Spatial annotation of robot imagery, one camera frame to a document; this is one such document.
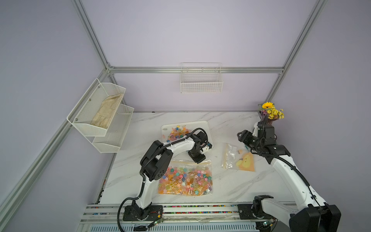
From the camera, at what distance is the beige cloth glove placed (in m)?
0.75

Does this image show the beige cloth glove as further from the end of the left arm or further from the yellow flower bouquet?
the yellow flower bouquet

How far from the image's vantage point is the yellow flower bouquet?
878mm

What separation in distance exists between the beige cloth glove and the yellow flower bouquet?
3.02 ft
